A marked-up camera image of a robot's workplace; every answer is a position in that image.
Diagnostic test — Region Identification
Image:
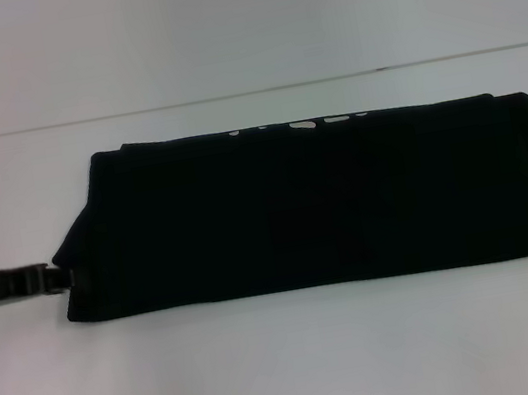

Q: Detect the black shirt with white print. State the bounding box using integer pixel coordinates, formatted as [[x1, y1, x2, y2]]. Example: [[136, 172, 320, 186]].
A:
[[33, 74, 528, 338]]

